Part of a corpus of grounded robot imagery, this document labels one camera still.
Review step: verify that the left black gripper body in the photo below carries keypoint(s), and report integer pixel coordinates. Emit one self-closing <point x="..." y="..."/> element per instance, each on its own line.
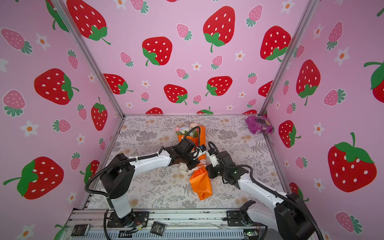
<point x="189" y="159"/>

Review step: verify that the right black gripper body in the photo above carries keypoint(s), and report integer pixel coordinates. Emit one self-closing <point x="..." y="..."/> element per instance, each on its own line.
<point x="214" y="171"/>

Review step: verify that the white ribbon strip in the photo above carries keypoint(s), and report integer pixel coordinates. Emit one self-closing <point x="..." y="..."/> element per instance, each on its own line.
<point x="187" y="172"/>

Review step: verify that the white rose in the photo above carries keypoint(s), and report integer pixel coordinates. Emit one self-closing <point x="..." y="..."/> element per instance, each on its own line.
<point x="182" y="131"/>

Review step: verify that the orange wrapping paper sheet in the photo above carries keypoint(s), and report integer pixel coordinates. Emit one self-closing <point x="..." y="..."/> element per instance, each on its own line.
<point x="199" y="180"/>

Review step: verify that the light pink fake rose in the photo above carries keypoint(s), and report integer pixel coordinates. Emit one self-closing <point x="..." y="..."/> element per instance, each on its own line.
<point x="193" y="126"/>

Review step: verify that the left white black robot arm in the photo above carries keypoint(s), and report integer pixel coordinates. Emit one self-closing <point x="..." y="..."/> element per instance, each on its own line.
<point x="113" y="181"/>

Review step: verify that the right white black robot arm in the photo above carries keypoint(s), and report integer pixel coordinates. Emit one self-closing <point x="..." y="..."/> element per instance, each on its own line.
<point x="290" y="215"/>

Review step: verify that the purple snack packet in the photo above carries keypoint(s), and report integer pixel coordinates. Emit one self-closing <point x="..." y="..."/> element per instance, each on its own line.
<point x="259" y="125"/>

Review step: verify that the black tag middle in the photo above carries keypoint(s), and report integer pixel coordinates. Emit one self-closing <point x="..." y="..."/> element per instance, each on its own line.
<point x="158" y="228"/>

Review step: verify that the black tag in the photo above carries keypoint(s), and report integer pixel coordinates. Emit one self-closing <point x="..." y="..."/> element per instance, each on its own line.
<point x="158" y="228"/>
<point x="80" y="230"/>

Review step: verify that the black tag left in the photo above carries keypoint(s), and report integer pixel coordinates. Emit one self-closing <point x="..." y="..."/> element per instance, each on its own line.
<point x="80" y="230"/>

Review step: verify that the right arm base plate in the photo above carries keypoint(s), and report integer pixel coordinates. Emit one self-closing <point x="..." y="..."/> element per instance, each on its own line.
<point x="240" y="219"/>

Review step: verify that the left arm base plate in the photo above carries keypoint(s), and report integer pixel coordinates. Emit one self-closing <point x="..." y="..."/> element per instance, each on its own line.
<point x="134" y="219"/>

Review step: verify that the aluminium front rail frame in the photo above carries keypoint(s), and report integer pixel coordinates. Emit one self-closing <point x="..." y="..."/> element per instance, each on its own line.
<point x="182" y="224"/>

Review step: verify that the right aluminium corner post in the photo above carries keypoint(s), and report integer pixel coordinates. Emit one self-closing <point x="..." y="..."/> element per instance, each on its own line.
<point x="300" y="30"/>

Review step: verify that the aluminium corner post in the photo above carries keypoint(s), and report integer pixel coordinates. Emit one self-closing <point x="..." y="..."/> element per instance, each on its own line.
<point x="78" y="38"/>
<point x="300" y="30"/>

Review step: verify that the left aluminium corner post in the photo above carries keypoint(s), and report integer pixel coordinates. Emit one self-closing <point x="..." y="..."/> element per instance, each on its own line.
<point x="78" y="38"/>

